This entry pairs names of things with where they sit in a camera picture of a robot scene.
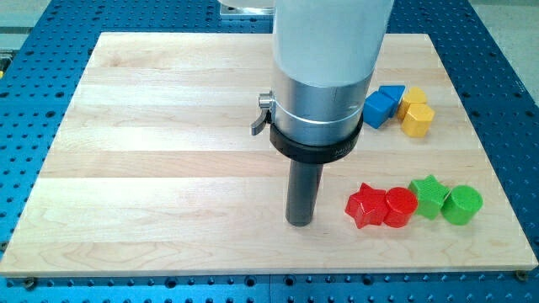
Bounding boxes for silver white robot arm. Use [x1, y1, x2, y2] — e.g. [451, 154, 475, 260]
[271, 0, 393, 146]

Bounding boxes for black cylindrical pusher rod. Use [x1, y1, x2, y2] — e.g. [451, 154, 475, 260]
[286, 160, 323, 226]

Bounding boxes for silver clamp lever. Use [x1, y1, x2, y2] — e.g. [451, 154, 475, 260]
[250, 92, 275, 136]

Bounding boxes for red star block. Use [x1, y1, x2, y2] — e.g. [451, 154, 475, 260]
[344, 183, 388, 229]

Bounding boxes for light wooden board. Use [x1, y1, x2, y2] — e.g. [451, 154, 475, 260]
[1, 33, 537, 278]

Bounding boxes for blue cube block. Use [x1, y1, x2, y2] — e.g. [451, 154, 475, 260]
[363, 92, 395, 129]

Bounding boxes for blue triangle block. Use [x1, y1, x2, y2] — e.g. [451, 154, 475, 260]
[378, 85, 406, 118]

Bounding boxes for red cylinder block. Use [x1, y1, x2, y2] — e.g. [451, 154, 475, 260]
[383, 187, 418, 228]

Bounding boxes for yellow hexagon block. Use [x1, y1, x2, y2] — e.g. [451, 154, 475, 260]
[401, 104, 435, 137]

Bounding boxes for yellow heart block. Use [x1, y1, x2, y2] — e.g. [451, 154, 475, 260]
[397, 87, 427, 120]

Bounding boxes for green star block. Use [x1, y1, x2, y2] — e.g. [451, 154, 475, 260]
[408, 175, 450, 220]

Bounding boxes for green cylinder block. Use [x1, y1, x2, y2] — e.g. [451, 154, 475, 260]
[441, 185, 483, 226]

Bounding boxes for black clamp ring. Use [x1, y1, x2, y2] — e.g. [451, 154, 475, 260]
[269, 112, 365, 165]

